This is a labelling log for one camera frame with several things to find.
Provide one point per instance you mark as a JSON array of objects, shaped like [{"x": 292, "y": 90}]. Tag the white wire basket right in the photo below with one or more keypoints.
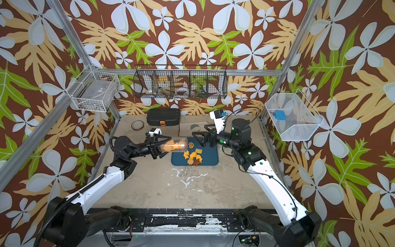
[{"x": 303, "y": 119}]

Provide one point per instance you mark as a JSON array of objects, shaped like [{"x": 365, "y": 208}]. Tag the clear jar orange cookies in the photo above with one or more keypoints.
[{"x": 177, "y": 144}]

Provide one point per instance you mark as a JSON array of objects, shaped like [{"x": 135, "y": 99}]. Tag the white wire basket left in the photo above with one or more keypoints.
[{"x": 93, "y": 90}]

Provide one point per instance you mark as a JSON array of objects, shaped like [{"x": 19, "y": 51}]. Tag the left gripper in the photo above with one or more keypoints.
[{"x": 153, "y": 148}]

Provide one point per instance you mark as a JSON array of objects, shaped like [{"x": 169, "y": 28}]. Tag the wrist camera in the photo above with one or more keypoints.
[
  {"x": 218, "y": 116},
  {"x": 154, "y": 132}
]

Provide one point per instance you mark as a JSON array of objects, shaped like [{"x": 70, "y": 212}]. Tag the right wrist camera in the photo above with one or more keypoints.
[{"x": 218, "y": 116}]

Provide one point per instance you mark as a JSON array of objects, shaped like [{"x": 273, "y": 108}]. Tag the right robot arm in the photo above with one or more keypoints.
[{"x": 293, "y": 225}]

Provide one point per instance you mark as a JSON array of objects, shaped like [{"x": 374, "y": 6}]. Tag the orange fish cookie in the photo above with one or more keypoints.
[
  {"x": 193, "y": 155},
  {"x": 199, "y": 158}
]

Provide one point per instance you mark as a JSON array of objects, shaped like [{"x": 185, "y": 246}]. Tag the blue object in basket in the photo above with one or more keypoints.
[{"x": 280, "y": 115}]

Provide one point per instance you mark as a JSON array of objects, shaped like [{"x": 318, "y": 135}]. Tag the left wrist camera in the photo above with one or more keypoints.
[{"x": 154, "y": 132}]

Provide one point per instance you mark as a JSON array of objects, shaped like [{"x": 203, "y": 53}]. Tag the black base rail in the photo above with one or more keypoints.
[{"x": 182, "y": 222}]

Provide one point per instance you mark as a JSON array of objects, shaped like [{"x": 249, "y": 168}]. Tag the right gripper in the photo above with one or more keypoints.
[{"x": 213, "y": 136}]

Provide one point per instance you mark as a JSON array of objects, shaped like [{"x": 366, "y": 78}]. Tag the white wire basket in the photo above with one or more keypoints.
[
  {"x": 93, "y": 90},
  {"x": 303, "y": 119}
]

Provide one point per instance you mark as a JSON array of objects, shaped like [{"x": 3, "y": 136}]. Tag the brown tape roll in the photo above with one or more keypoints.
[{"x": 137, "y": 125}]

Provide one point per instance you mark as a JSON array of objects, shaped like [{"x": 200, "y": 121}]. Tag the black tool case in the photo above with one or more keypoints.
[{"x": 163, "y": 117}]

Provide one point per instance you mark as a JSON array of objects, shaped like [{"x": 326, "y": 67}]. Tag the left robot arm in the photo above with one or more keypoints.
[{"x": 67, "y": 221}]

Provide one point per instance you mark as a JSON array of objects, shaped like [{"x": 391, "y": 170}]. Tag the black wire basket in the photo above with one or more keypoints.
[{"x": 181, "y": 81}]

